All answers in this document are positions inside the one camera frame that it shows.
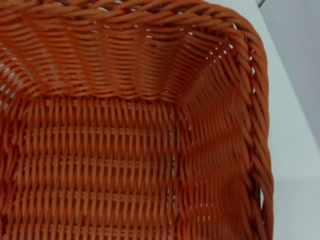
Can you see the orange woven rectangular basket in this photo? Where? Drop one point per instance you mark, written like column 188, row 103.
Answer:
column 125, row 150

